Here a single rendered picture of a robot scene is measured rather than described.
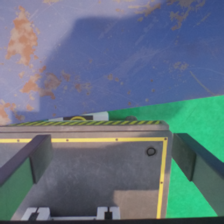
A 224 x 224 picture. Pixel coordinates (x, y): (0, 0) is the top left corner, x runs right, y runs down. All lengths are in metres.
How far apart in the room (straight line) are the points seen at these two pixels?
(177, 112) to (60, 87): 0.78
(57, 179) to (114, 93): 0.50
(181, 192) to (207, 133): 0.40
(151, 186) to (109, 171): 0.16
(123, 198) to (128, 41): 0.57
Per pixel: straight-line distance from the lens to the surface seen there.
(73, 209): 0.70
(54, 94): 0.18
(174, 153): 0.17
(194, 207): 1.27
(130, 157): 0.56
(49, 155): 0.17
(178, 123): 0.92
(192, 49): 0.19
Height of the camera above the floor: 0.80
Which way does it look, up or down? 75 degrees down
